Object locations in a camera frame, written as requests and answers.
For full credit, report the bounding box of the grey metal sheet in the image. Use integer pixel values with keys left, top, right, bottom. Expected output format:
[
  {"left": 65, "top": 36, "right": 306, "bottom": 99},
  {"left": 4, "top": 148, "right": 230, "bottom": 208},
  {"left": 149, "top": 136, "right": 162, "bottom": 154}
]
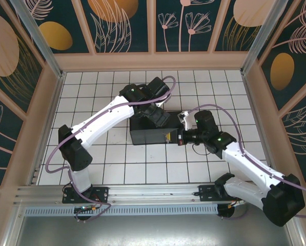
[{"left": 4, "top": 202, "right": 304, "bottom": 246}]

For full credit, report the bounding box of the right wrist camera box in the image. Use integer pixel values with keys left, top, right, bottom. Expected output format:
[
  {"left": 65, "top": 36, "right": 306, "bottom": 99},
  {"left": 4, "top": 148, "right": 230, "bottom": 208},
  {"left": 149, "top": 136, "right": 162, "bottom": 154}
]
[{"left": 177, "top": 110, "right": 192, "bottom": 129}]

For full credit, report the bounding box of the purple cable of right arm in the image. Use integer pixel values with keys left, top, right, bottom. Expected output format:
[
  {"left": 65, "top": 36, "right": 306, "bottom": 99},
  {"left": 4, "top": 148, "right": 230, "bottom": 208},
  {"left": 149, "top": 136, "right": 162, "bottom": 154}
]
[{"left": 187, "top": 104, "right": 306, "bottom": 221}]

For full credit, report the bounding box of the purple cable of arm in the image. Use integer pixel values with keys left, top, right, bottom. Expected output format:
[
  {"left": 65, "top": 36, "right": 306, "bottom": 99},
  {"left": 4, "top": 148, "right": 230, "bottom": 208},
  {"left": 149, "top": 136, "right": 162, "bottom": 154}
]
[
  {"left": 45, "top": 75, "right": 176, "bottom": 223},
  {"left": 187, "top": 104, "right": 306, "bottom": 221}
]

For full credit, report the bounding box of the aluminium mounting rail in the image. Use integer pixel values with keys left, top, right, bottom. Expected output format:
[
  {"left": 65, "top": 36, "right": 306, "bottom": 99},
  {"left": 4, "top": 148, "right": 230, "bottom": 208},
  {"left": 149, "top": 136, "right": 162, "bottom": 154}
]
[{"left": 14, "top": 181, "right": 293, "bottom": 206}]

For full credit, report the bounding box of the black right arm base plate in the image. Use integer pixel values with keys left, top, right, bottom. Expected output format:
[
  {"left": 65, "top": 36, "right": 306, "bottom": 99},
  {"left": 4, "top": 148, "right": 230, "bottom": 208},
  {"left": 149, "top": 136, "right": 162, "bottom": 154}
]
[{"left": 198, "top": 184, "right": 235, "bottom": 203}]

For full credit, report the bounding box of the grey slotted cable duct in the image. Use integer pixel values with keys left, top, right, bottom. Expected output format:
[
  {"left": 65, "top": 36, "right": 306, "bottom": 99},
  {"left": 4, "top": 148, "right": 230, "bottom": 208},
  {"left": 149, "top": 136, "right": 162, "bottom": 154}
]
[{"left": 24, "top": 204, "right": 219, "bottom": 216}]

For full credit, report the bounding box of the small wire bundle with connector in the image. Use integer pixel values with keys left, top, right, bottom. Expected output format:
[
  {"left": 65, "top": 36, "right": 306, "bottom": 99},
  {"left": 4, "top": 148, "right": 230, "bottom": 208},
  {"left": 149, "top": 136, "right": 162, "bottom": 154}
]
[
  {"left": 228, "top": 197, "right": 246, "bottom": 209},
  {"left": 74, "top": 197, "right": 114, "bottom": 213}
]

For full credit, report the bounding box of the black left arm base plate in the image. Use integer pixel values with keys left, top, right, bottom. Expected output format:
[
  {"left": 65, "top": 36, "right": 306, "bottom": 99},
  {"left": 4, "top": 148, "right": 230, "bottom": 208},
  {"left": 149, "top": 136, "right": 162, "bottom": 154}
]
[{"left": 62, "top": 187, "right": 109, "bottom": 204}]

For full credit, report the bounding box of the aluminium frame post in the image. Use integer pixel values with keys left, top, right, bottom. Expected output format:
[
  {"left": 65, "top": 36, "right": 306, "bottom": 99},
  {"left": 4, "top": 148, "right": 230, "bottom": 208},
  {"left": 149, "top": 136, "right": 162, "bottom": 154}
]
[
  {"left": 239, "top": 0, "right": 289, "bottom": 75},
  {"left": 9, "top": 0, "right": 66, "bottom": 79}
]

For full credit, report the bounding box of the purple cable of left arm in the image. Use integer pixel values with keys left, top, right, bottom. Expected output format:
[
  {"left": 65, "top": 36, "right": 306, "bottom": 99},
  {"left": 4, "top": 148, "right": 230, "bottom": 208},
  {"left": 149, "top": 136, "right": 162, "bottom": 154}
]
[{"left": 45, "top": 75, "right": 176, "bottom": 223}]

